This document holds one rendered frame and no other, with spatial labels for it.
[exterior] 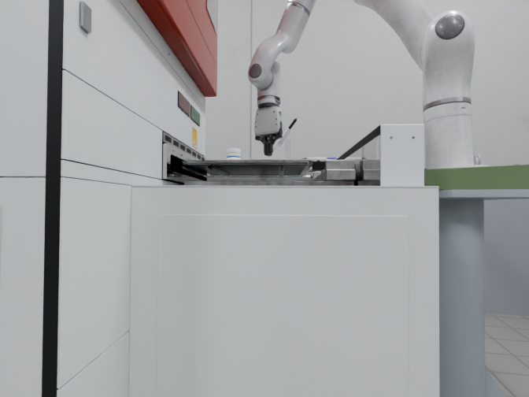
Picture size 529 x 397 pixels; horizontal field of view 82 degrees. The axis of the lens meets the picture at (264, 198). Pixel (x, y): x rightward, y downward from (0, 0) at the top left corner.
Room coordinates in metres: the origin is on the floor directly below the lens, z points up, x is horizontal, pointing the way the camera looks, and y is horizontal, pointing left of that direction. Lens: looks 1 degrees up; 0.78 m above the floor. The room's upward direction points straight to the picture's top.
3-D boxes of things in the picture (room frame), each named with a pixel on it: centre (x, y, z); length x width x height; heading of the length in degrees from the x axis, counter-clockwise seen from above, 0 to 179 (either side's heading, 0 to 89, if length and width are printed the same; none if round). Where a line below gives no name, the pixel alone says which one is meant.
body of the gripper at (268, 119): (1.10, -0.01, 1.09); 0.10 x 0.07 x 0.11; 62
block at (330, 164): (0.87, -0.21, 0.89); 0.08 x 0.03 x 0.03; 87
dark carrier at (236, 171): (1.02, 0.04, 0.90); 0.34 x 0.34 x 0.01; 87
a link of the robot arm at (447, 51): (0.84, -0.51, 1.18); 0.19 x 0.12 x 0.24; 156
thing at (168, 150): (1.01, 0.25, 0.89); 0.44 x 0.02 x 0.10; 177
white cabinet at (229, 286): (1.09, -0.07, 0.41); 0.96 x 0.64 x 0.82; 177
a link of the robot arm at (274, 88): (1.10, -0.01, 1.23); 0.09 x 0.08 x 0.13; 155
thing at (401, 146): (0.93, -0.32, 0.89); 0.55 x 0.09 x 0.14; 177
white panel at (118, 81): (0.84, 0.28, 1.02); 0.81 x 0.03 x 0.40; 177
